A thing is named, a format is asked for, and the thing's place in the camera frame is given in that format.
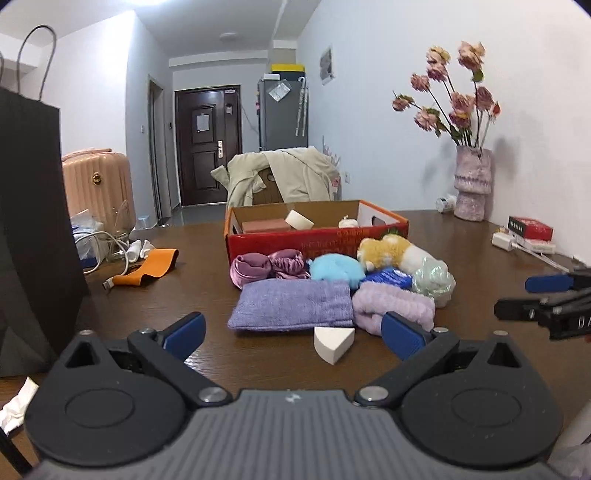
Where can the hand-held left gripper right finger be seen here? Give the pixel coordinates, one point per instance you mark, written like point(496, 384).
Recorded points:
point(401, 334)

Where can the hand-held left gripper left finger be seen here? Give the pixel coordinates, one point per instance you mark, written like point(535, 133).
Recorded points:
point(184, 334)

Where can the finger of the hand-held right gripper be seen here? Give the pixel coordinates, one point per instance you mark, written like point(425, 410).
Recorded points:
point(545, 283)
point(517, 309)

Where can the lavender fluffy headband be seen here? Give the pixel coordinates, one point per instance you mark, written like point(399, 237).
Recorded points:
point(392, 302)

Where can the blue tissue pack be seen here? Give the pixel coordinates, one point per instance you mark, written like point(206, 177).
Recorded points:
point(388, 278)

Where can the pale green mesh bath puff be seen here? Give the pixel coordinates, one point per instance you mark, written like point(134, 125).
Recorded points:
point(434, 281)

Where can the white wedge sponge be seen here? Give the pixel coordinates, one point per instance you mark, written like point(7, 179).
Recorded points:
point(332, 346)

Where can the yellow and white plush toy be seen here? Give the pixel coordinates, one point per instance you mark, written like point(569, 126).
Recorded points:
point(383, 251)

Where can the mauve satin scrunchie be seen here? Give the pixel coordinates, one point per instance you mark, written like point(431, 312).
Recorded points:
point(249, 272)

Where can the light blue plush toy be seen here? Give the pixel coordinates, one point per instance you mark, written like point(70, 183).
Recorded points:
point(334, 271)

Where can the purple knitted towel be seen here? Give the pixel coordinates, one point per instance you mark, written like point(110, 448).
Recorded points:
point(295, 304)

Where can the purple satin scrunchie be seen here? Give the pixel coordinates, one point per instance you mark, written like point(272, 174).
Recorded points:
point(288, 264)

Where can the red cardboard box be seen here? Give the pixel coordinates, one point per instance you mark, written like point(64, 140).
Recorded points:
point(300, 242)

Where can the flat white box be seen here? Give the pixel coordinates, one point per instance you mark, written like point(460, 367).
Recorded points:
point(540, 246)

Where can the white charger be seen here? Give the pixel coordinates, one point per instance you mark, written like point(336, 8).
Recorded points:
point(505, 241)

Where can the red and black box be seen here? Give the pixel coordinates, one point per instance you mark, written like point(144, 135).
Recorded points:
point(531, 227)

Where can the orange cloth band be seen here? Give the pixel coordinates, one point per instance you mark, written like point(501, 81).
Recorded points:
point(152, 265)

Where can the blue stool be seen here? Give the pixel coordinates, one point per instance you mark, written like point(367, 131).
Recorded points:
point(142, 221)

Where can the pink textured vase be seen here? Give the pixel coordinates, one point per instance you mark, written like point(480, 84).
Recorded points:
point(472, 184)

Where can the small white plush item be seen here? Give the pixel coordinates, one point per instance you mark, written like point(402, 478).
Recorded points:
point(348, 222)

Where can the small white jar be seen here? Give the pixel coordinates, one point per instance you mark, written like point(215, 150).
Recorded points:
point(446, 204)

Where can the clear glass jar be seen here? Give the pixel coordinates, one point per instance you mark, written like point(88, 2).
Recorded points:
point(115, 226)

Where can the clear plastic bag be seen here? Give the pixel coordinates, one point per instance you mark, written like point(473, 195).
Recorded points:
point(85, 249)

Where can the pink rectangular block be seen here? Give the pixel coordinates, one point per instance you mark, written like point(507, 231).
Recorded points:
point(265, 225)

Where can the brown chair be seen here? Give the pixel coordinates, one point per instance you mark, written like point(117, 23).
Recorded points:
point(268, 191)

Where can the pink suitcase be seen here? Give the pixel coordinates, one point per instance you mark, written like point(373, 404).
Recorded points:
point(97, 184)

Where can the crumpled white tissue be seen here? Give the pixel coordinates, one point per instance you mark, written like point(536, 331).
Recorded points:
point(18, 406)

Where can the dark brown door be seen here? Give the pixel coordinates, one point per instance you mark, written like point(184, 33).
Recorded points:
point(207, 152)

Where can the beige jacket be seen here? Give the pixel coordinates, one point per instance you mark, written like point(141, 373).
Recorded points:
point(300, 175)

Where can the pink artificial flowers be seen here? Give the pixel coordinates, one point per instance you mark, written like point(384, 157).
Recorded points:
point(461, 101)

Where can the black paper bag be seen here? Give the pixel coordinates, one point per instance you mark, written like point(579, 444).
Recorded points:
point(27, 207)

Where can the grey refrigerator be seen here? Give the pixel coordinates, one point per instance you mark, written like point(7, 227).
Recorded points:
point(281, 120)

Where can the white folded umbrella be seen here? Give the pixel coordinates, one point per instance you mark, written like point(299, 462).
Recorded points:
point(302, 106)

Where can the yellow box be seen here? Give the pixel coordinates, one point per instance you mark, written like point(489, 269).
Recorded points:
point(288, 70)

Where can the wall picture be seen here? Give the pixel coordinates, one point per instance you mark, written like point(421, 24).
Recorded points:
point(327, 64)

